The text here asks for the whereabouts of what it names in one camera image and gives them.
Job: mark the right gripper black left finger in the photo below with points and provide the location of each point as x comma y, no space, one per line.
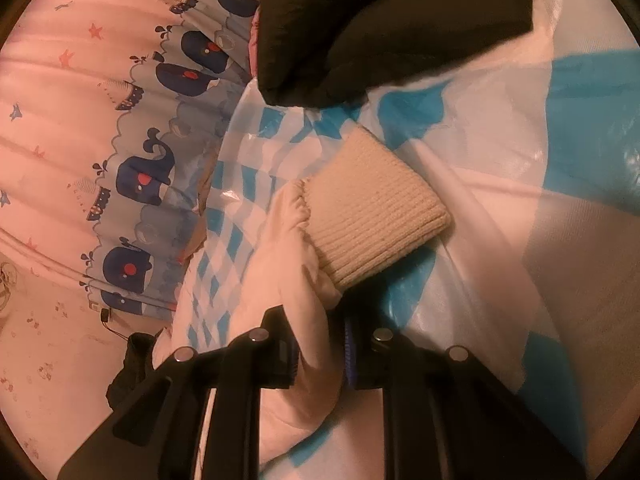
197,415

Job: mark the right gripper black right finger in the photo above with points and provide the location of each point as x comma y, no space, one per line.
446,416

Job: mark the black jacket by headboard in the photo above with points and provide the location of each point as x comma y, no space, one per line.
136,367

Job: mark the blue white checkered storage bag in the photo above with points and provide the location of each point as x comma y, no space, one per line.
534,147

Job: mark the white quilted jacket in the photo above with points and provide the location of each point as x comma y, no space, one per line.
359,214

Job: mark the whale print curtain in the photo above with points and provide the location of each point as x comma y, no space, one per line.
109,109

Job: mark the pink garment at bed corner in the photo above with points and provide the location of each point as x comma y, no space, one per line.
252,44

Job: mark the dark garment right side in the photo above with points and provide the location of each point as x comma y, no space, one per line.
320,53

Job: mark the brown knitted garment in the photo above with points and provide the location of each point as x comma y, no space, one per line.
198,236

